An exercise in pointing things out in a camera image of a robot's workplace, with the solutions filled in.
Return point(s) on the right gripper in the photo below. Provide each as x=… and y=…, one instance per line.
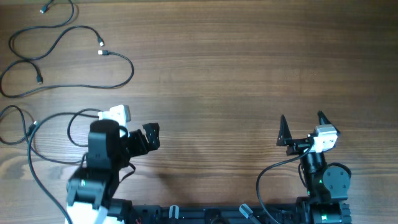
x=285, y=138

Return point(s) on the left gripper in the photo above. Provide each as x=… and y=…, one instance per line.
x=152, y=138

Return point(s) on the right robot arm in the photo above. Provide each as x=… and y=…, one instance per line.
x=327, y=184

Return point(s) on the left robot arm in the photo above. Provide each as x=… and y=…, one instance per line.
x=91, y=188

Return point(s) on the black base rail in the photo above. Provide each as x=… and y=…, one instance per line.
x=285, y=213

